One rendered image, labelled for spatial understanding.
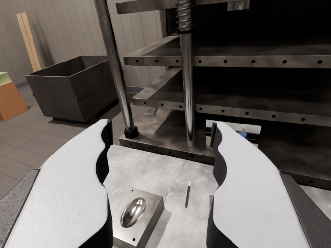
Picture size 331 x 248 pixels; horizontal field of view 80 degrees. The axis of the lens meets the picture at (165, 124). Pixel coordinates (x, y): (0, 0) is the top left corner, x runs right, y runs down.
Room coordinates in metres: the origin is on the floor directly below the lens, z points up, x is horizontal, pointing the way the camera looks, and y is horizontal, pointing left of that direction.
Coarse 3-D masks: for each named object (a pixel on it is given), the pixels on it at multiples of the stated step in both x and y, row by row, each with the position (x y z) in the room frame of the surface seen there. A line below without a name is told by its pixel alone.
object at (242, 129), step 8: (208, 120) 0.91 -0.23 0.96; (216, 120) 0.89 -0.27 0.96; (224, 120) 0.88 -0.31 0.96; (232, 120) 0.87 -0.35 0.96; (240, 120) 0.86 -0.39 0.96; (248, 120) 0.85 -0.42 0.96; (256, 120) 0.84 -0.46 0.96; (208, 128) 0.91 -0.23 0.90; (232, 128) 0.85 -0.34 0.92; (240, 128) 0.83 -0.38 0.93; (248, 128) 0.81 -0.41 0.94; (256, 128) 0.79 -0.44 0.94; (208, 136) 0.91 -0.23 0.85; (248, 136) 0.81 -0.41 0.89; (256, 136) 0.79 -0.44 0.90; (208, 144) 0.91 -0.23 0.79; (256, 144) 0.79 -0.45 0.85
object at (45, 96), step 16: (64, 64) 3.68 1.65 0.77; (80, 64) 4.00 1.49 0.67; (96, 64) 3.15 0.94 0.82; (32, 80) 2.97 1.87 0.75; (48, 80) 2.81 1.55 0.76; (64, 80) 2.68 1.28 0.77; (80, 80) 2.78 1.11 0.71; (96, 80) 3.04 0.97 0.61; (112, 80) 3.37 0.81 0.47; (48, 96) 2.88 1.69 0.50; (64, 96) 2.73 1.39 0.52; (80, 96) 2.69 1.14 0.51; (96, 96) 2.95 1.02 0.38; (112, 96) 3.28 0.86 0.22; (48, 112) 2.96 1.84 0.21; (64, 112) 2.79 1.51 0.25; (80, 112) 2.64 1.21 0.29; (96, 112) 2.86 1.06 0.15
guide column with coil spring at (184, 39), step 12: (180, 0) 0.92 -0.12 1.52; (180, 12) 0.93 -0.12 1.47; (180, 24) 0.93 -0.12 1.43; (180, 36) 0.94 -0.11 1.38; (192, 36) 0.93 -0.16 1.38; (192, 48) 0.93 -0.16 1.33; (192, 60) 0.93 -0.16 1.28; (192, 72) 0.92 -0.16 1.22; (192, 84) 0.92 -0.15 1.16; (192, 96) 0.92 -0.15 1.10; (192, 108) 0.92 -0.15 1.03; (192, 120) 0.92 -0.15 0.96; (192, 132) 0.92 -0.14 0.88; (192, 144) 0.92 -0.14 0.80
